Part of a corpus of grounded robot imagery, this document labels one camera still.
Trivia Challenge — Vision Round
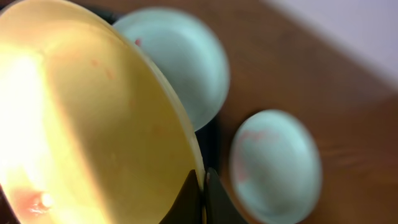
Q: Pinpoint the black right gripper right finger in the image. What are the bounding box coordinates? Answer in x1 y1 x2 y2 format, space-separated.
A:
205 168 248 224

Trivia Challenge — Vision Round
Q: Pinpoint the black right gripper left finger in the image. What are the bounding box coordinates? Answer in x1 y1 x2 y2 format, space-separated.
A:
160 170 202 224

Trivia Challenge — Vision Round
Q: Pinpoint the light blue plate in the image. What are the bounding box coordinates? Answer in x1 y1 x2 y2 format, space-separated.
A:
229 110 322 224

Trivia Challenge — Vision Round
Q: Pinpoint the yellow plate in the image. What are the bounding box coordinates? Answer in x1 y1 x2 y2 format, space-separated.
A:
0 0 206 224

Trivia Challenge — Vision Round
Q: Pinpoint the mint green plate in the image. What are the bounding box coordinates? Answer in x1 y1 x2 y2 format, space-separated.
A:
113 7 230 131

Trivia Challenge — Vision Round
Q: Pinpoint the round black tray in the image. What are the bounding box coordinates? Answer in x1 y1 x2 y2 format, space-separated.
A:
0 0 223 224

